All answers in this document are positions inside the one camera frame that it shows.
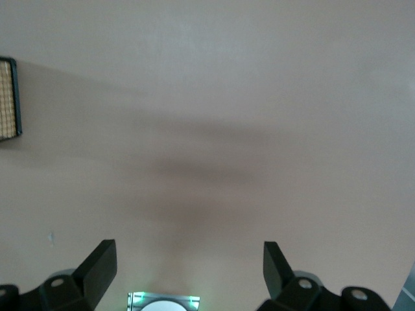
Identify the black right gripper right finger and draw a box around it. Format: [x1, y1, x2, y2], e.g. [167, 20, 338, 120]
[257, 241, 390, 311]

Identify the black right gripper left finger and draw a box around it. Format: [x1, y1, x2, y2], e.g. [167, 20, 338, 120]
[0, 239, 117, 311]

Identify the black wire basket wooden shelf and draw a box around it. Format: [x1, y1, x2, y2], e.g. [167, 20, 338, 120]
[0, 56, 23, 143]

